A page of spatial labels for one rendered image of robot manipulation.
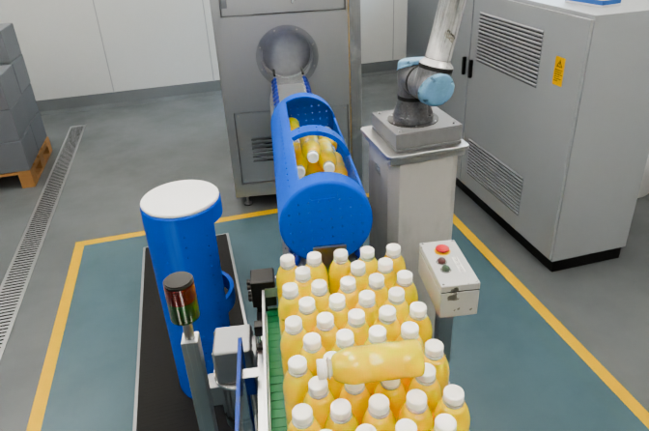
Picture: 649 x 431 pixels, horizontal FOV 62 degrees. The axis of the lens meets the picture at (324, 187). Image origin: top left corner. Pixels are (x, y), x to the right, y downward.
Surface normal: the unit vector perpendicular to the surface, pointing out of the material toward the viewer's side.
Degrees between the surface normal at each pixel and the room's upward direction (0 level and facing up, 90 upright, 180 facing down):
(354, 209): 90
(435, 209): 90
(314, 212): 90
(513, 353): 0
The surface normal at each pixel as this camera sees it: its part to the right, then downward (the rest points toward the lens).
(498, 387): -0.04, -0.89
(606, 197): 0.26, 0.43
